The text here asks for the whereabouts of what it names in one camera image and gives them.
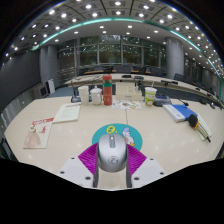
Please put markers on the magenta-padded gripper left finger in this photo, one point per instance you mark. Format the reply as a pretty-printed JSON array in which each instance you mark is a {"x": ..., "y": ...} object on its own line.
[{"x": 75, "y": 170}]

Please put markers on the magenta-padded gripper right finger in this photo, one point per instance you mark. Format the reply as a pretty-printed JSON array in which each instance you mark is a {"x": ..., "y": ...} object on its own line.
[{"x": 148, "y": 170}]

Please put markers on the silver grey computer mouse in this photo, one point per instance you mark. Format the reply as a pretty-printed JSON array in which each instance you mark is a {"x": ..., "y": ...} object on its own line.
[{"x": 112, "y": 156}]

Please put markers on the round teal cartoon mouse pad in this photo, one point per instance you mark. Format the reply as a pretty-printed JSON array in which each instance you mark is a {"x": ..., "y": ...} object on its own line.
[{"x": 133, "y": 131}]

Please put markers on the magazine with pink red cover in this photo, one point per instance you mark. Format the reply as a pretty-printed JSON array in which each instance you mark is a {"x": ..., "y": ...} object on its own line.
[{"x": 38, "y": 133}]

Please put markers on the white booklet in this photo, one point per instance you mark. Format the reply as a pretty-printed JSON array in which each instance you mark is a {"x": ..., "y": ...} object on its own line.
[{"x": 67, "y": 112}]

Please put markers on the colourful sticker sheet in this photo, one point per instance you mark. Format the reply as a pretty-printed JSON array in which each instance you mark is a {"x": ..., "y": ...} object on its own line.
[{"x": 126, "y": 105}]

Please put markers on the blue folder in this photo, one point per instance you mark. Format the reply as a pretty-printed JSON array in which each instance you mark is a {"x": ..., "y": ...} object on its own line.
[{"x": 186, "y": 111}]

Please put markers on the black desk device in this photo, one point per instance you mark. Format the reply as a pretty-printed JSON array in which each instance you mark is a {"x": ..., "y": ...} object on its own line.
[{"x": 162, "y": 101}]

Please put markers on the paper drink cup with straw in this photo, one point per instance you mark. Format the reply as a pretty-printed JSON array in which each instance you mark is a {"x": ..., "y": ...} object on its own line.
[{"x": 150, "y": 96}]

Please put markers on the black office chair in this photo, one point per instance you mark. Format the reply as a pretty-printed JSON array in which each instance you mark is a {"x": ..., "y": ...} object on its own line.
[{"x": 4, "y": 148}]

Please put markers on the stack of white paper cups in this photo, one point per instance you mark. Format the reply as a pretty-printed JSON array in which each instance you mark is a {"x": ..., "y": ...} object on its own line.
[{"x": 83, "y": 96}]

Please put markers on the white lidded mug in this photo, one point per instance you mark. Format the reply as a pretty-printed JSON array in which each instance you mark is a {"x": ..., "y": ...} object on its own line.
[{"x": 96, "y": 96}]

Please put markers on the beige cardboard box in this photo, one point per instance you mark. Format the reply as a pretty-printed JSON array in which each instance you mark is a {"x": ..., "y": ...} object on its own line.
[{"x": 128, "y": 91}]

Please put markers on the red drink bottle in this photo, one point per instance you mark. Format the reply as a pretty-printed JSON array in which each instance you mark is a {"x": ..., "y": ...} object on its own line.
[{"x": 107, "y": 91}]

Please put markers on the grey monitor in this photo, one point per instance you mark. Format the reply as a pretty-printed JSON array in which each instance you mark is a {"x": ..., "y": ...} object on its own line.
[{"x": 41, "y": 91}]

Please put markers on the white board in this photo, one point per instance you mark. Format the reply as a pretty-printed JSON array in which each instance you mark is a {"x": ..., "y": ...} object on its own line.
[{"x": 50, "y": 86}]

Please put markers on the long curved conference desk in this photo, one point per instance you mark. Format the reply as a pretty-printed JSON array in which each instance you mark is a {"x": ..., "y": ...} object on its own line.
[{"x": 150, "y": 78}]

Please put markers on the group of office chairs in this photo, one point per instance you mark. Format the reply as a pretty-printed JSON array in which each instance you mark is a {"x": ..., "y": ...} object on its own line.
[{"x": 125, "y": 70}]

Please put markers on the group of ceiling lights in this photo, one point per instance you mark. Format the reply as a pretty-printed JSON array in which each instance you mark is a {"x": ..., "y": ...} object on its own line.
[{"x": 116, "y": 23}]

